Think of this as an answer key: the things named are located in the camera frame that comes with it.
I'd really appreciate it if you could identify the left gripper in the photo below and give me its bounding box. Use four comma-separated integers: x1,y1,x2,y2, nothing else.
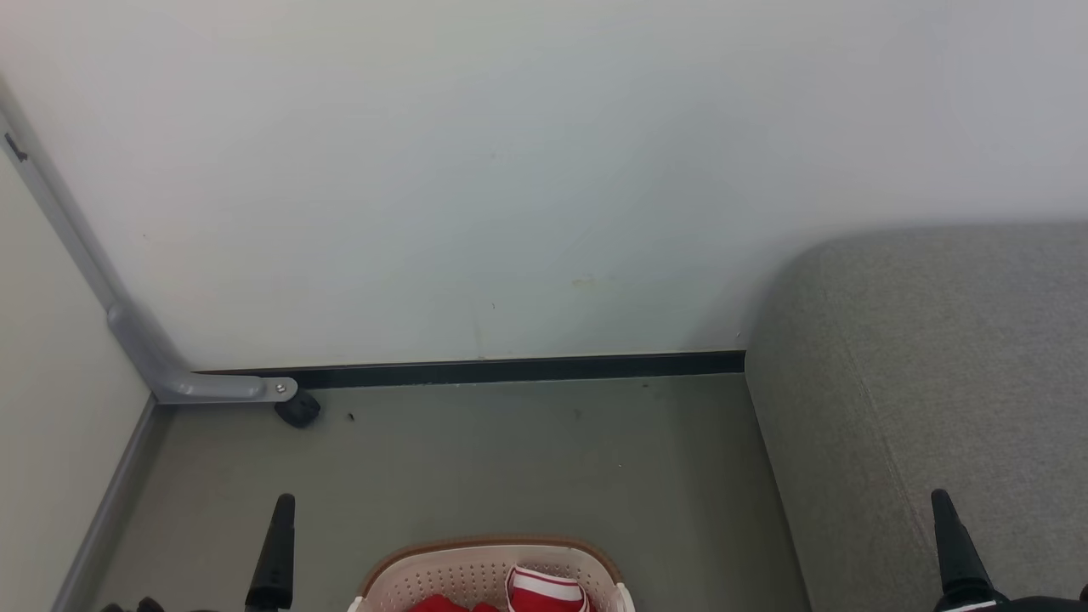
102,493,297,612

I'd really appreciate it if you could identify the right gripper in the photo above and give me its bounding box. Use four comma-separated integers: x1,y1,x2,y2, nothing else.
930,489,1088,612

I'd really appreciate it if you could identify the plain red garment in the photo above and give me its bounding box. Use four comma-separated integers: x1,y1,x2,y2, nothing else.
408,594,502,612

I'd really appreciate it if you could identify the red garment with white stripes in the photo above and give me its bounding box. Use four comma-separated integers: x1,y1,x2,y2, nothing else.
505,565,591,612

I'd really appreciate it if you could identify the grey fabric sofa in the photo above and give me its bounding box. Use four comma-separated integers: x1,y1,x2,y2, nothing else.
745,223,1088,612

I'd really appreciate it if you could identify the black caster wheel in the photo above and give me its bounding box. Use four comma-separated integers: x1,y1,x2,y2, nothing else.
274,391,322,428

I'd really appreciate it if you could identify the grey skirting strip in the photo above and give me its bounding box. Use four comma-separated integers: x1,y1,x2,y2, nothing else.
51,398,175,612

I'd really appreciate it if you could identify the cream perforated laundry basket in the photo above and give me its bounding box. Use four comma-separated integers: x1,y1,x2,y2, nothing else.
347,535,637,612

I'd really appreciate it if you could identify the grey metal stand leg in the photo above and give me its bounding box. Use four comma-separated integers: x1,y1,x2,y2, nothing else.
0,81,299,405

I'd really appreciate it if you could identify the black baseboard strip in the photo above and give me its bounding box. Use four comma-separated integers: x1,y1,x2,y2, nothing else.
195,350,746,391

